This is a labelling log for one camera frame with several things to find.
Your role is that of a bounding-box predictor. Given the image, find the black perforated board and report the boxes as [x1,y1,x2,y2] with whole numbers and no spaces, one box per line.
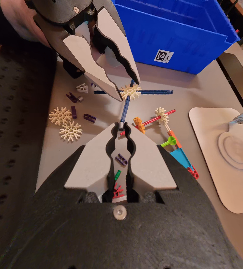
[0,49,58,269]

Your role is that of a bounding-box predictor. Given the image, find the small white snowflake connector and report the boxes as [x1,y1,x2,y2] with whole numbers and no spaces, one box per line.
[119,84,142,101]

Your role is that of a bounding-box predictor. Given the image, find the blue plastic bin with tag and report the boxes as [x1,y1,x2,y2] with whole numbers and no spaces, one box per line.
[111,0,240,75]

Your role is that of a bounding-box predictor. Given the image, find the red fan connector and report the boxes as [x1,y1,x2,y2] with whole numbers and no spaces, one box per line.
[112,182,125,199]

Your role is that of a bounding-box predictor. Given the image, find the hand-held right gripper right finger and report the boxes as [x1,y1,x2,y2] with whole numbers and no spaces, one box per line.
[124,122,178,202]

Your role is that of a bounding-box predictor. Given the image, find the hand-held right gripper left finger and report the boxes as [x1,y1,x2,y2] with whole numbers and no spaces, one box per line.
[64,122,118,202]

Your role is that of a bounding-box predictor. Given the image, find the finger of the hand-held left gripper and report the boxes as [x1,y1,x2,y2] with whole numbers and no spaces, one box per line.
[93,7,141,85]
[62,35,123,102]

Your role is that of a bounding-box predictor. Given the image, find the person's left hand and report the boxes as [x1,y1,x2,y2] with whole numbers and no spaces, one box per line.
[0,0,51,48]

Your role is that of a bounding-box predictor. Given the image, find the large white snowflake connector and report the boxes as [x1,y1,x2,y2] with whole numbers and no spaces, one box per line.
[59,121,83,142]
[49,106,73,126]

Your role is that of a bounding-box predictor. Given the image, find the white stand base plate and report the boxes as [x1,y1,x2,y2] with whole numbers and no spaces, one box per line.
[188,105,243,214]

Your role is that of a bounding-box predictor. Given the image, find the colourful toy car frame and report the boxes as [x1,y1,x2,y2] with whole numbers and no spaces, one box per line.
[120,107,199,180]

